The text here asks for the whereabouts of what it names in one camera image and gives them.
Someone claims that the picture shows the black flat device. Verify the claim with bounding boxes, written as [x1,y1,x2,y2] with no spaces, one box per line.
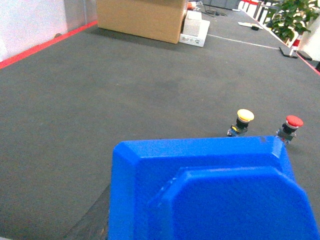
[279,46,298,59]

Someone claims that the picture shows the small white box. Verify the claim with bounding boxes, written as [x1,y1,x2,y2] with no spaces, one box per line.
[182,10,202,36]

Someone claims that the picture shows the large cardboard box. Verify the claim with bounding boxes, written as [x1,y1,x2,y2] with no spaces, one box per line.
[96,0,188,44]

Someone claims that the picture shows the yellow mushroom push button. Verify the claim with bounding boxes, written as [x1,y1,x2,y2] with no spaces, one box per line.
[227,108,255,137]

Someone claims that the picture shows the white flat carton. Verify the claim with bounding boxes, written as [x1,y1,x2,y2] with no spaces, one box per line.
[178,20,210,48]

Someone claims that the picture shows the red mushroom push button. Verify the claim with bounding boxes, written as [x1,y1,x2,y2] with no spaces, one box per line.
[275,115,304,145]

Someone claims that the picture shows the blue block part with knob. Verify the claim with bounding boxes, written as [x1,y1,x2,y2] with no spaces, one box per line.
[108,136,320,240]

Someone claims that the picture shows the green potted plant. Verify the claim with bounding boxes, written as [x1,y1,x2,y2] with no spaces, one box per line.
[266,0,320,42]

